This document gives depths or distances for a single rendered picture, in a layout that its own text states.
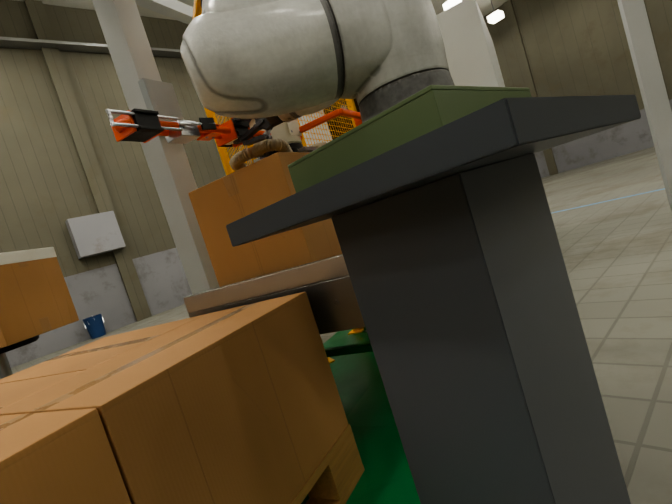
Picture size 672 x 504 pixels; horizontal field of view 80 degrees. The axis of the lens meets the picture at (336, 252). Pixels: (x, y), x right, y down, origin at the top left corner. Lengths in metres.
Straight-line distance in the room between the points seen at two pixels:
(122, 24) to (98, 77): 8.12
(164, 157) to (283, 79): 1.93
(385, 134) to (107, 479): 0.62
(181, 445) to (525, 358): 0.57
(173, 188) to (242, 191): 1.20
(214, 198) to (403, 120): 0.95
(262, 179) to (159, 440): 0.77
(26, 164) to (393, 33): 9.42
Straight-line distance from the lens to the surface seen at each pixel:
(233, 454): 0.89
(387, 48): 0.65
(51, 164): 9.91
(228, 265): 1.40
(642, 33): 3.92
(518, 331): 0.59
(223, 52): 0.62
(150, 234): 9.90
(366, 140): 0.56
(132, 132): 1.11
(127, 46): 2.74
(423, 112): 0.51
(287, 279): 1.21
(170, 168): 2.49
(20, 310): 2.30
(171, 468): 0.80
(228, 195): 1.34
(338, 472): 1.19
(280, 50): 0.62
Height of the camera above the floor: 0.69
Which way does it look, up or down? 4 degrees down
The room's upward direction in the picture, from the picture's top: 17 degrees counter-clockwise
